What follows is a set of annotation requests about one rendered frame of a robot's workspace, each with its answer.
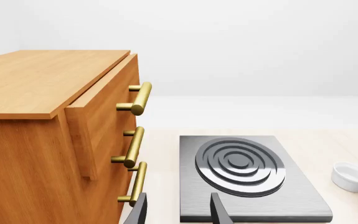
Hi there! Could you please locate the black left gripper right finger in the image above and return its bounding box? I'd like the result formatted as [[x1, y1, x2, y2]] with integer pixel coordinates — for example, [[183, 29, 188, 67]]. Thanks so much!
[[210, 192, 235, 224]]

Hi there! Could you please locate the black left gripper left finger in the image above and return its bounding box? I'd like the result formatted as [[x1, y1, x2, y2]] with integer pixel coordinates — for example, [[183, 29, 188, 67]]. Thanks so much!
[[123, 192, 148, 224]]

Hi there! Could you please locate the flat black stove plate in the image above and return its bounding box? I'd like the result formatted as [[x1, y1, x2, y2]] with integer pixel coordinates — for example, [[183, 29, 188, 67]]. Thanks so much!
[[179, 135, 334, 223]]

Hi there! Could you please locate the white ramekin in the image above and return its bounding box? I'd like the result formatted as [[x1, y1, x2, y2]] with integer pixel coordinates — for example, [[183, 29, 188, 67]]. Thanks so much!
[[331, 161, 358, 194]]

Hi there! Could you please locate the wooden drawer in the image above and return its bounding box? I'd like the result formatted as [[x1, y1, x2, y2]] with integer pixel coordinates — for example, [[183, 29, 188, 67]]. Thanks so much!
[[64, 54, 141, 181]]

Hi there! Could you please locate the wooden cabinet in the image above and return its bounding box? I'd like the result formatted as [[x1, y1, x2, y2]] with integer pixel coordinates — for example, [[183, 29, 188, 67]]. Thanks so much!
[[0, 49, 141, 224]]

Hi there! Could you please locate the brass drawer handle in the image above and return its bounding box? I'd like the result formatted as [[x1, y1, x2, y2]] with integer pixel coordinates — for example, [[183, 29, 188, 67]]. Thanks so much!
[[117, 161, 148, 207], [116, 82, 153, 116], [110, 126, 146, 169]]

